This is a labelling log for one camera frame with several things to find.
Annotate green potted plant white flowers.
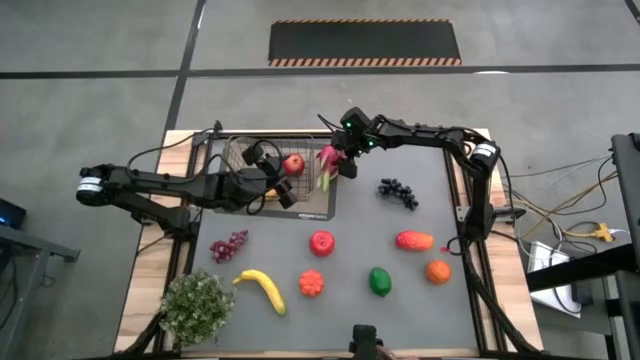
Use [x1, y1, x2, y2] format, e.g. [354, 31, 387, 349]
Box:
[158, 268, 238, 350]

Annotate purple red grape bunch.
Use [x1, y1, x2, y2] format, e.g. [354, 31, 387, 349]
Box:
[209, 229, 250, 265]

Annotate yellow banana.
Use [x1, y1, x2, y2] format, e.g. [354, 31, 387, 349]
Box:
[231, 269, 288, 317]

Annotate green lime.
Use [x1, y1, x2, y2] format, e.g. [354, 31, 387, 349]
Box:
[368, 266, 393, 299]

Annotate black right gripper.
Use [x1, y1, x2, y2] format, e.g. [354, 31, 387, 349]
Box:
[333, 124, 384, 181]

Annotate pink dragon fruit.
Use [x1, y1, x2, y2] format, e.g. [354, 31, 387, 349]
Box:
[314, 143, 347, 193]

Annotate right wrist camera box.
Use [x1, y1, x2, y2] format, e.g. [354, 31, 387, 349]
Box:
[339, 106, 372, 135]

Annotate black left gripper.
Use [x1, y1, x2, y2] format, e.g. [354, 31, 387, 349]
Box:
[219, 142, 299, 210]

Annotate small ribbed orange fruit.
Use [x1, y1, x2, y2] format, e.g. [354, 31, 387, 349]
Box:
[298, 269, 326, 299]

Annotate grey metal desk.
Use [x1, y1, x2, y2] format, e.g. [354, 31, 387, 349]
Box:
[0, 223, 81, 360]

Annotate black workstation frame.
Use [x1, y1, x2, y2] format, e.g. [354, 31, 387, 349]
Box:
[524, 132, 640, 360]

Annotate black grape bunch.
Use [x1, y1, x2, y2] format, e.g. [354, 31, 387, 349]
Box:
[376, 177, 421, 212]

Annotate black floor mat hazard stripes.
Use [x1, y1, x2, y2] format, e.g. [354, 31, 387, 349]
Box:
[267, 18, 463, 68]

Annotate red apple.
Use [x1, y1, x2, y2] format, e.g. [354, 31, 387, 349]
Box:
[282, 153, 307, 178]

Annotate grey table mat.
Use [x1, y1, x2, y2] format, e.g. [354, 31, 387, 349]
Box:
[191, 135, 480, 352]

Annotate black aluminium table frame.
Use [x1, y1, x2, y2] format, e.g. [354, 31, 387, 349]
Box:
[114, 119, 546, 360]

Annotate black table-level camera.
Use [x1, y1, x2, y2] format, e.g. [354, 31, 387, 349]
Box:
[348, 323, 385, 360]

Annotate white box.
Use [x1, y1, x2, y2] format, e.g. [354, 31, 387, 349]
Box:
[528, 240, 584, 319]

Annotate red bell pepper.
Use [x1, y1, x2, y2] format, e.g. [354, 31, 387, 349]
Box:
[308, 229, 337, 259]

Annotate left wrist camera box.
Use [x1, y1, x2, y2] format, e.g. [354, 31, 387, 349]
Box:
[261, 153, 287, 177]

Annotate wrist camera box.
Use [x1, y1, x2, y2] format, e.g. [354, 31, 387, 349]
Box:
[261, 153, 287, 177]
[339, 106, 372, 135]

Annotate orange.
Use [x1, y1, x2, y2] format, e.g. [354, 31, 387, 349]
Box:
[425, 259, 453, 287]

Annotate wire basket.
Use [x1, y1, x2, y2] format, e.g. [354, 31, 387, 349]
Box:
[219, 133, 317, 204]

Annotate red orange mango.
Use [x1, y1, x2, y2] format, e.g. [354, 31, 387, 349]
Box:
[394, 229, 436, 253]

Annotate yellow power splitter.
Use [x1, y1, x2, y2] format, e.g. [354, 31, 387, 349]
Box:
[563, 222, 615, 245]

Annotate black computer blue light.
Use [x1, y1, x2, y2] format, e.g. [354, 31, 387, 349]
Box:
[0, 197, 28, 231]

